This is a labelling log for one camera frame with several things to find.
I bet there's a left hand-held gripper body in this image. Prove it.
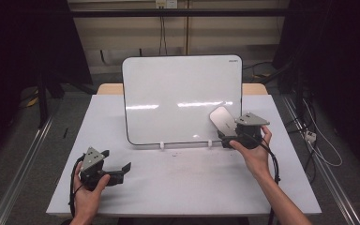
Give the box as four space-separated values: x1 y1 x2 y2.
79 146 111 192

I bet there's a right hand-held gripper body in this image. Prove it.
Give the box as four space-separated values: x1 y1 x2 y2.
234 112 271 150

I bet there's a white whiteboard eraser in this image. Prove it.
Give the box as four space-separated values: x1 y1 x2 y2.
208 106 239 138

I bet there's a white whiteboard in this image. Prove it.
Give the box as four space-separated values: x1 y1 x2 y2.
121 54 244 147

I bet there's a person's right hand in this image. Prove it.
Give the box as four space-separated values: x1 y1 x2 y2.
229 125 274 181

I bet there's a person's left hand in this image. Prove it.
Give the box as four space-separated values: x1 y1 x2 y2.
73 161 112 220

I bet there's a white power strip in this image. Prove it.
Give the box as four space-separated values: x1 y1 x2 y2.
304 129 318 143

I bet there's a white table cover sheet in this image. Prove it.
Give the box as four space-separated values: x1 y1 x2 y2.
46 94 323 218

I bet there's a wooden table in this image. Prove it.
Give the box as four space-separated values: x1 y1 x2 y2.
96 82 269 97

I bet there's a black metal stand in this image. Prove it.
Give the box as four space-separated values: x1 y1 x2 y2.
37 72 51 129

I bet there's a black horizontal bar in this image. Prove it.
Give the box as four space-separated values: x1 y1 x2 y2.
69 7 291 19

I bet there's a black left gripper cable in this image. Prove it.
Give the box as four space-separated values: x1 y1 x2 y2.
68 155 85 218

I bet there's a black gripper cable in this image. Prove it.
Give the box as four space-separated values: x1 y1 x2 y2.
260 140 281 225
68 155 85 218

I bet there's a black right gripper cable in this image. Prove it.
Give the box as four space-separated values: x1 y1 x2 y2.
260 140 281 225

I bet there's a metal floor rail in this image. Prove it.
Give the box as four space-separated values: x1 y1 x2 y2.
280 94 360 225
0 107 57 225

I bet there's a white floor cable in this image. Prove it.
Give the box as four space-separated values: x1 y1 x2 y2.
302 98 344 168

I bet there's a thin brown wall pipe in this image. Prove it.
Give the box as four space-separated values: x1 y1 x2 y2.
185 0 190 56

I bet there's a black wall cable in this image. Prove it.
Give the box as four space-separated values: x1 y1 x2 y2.
158 15 169 56

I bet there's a white wall socket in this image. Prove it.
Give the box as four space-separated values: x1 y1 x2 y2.
155 0 179 9

